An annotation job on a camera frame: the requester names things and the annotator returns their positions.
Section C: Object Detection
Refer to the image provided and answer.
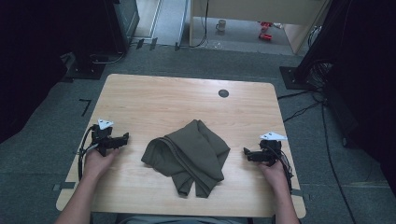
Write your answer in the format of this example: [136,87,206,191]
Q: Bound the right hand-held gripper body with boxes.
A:
[252,131,289,167]

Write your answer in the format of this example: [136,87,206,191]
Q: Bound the black cabinet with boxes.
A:
[104,0,140,54]

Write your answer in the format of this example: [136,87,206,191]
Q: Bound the olive green shorts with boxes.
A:
[140,119,232,199]

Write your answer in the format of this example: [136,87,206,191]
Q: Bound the black floor cable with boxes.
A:
[276,88,358,224]

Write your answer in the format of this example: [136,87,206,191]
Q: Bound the person's left hand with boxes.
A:
[82,147,121,180]

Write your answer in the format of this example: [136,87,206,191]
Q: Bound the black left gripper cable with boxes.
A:
[77,124,100,182]

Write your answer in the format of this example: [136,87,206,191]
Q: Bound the black hanging cable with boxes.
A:
[188,0,210,49]

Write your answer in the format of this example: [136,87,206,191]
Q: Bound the person's right hand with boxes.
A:
[257,160,291,194]

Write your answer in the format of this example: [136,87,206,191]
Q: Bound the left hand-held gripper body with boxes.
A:
[90,119,125,157]

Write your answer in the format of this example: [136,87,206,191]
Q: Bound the grey floor tape strip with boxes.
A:
[51,181,77,192]

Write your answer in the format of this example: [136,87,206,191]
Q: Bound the beige wooden desk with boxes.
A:
[189,0,332,56]

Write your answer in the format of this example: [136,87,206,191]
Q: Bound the grey mug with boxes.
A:
[215,19,228,33]

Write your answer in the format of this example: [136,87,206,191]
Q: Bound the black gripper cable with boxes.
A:
[77,124,100,182]
[270,145,295,194]

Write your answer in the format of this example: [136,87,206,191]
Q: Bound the black stand base plate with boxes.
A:
[278,65,314,91]
[65,51,107,80]

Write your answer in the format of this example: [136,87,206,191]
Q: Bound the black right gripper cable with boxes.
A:
[270,145,295,194]

